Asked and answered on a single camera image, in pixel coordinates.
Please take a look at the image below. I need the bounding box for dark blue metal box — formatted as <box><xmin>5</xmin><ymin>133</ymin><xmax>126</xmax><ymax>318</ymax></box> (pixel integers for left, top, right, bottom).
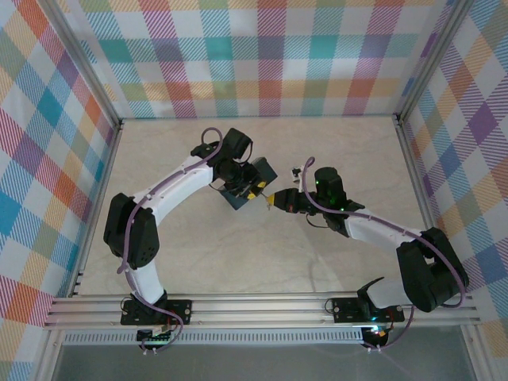
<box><xmin>221</xmin><ymin>156</ymin><xmax>279</xmax><ymax>212</ymax></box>

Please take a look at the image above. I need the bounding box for aluminium side frame rail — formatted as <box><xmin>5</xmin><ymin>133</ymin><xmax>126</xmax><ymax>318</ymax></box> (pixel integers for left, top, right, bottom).
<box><xmin>67</xmin><ymin>118</ymin><xmax>126</xmax><ymax>298</ymax></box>
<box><xmin>393</xmin><ymin>114</ymin><xmax>456</xmax><ymax>294</ymax></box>

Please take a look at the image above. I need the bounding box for aluminium mounting rail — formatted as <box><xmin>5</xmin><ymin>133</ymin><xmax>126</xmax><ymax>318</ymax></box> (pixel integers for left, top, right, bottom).
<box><xmin>42</xmin><ymin>291</ymin><xmax>483</xmax><ymax>331</ymax></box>

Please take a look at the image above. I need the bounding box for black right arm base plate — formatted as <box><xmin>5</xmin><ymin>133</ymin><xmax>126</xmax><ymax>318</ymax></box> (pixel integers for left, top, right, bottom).
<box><xmin>331</xmin><ymin>295</ymin><xmax>406</xmax><ymax>324</ymax></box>

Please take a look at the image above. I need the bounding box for grey slotted cable duct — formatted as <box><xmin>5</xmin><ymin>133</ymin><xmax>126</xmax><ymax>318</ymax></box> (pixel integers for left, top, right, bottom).
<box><xmin>62</xmin><ymin>327</ymin><xmax>367</xmax><ymax>346</ymax></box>

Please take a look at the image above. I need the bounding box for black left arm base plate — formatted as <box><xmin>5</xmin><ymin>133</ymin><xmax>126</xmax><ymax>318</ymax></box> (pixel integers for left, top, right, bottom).
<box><xmin>120</xmin><ymin>298</ymin><xmax>193</xmax><ymax>328</ymax></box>

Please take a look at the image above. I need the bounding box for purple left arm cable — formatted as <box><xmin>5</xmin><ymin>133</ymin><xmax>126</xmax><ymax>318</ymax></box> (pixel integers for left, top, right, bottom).
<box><xmin>117</xmin><ymin>126</ymin><xmax>224</xmax><ymax>356</ymax></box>

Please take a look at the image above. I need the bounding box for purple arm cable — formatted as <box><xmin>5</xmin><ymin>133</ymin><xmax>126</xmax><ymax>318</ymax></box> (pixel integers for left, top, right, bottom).
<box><xmin>301</xmin><ymin>156</ymin><xmax>469</xmax><ymax>353</ymax></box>
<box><xmin>117</xmin><ymin>126</ymin><xmax>224</xmax><ymax>356</ymax></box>

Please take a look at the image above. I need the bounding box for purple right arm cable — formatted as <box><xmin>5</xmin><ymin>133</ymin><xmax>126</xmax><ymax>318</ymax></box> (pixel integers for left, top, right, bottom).
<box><xmin>301</xmin><ymin>156</ymin><xmax>469</xmax><ymax>353</ymax></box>

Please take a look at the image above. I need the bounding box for aluminium frame post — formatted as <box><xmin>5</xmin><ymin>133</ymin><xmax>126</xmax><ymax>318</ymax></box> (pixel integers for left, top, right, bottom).
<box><xmin>39</xmin><ymin>0</ymin><xmax>125</xmax><ymax>130</ymax></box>
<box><xmin>395</xmin><ymin>0</ymin><xmax>475</xmax><ymax>125</ymax></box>

